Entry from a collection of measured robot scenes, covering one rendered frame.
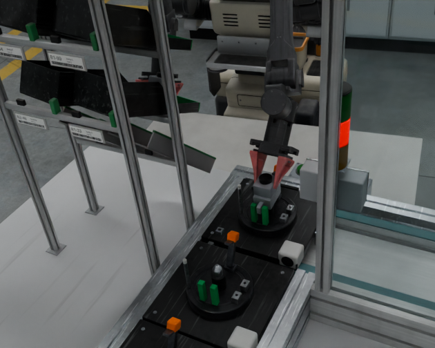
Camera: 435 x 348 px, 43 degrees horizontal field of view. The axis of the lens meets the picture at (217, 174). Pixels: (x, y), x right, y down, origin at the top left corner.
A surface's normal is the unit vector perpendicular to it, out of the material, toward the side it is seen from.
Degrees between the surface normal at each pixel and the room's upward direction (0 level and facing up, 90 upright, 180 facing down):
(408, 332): 90
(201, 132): 0
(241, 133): 0
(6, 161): 0
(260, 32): 98
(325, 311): 90
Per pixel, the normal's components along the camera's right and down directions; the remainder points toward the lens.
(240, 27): -0.32, 0.69
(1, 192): -0.09, -0.80
